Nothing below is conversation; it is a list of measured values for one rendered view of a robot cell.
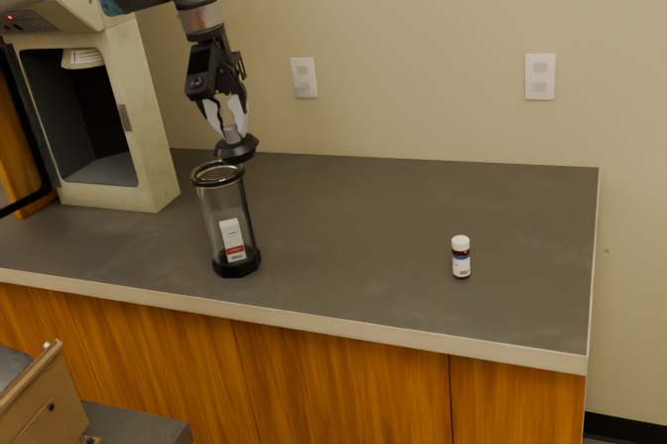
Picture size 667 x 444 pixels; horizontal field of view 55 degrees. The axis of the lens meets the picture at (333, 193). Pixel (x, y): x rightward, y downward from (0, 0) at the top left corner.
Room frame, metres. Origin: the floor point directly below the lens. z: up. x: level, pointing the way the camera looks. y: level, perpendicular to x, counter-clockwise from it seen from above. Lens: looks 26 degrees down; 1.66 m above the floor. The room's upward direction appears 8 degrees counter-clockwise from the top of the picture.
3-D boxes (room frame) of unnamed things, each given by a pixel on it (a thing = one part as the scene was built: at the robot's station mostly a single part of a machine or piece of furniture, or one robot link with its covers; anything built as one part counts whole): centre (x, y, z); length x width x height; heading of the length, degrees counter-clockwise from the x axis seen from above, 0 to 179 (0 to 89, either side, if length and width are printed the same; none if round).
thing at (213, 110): (1.18, 0.20, 1.27); 0.06 x 0.03 x 0.09; 168
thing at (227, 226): (1.17, 0.22, 1.06); 0.11 x 0.11 x 0.21
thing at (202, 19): (1.17, 0.19, 1.46); 0.08 x 0.08 x 0.05
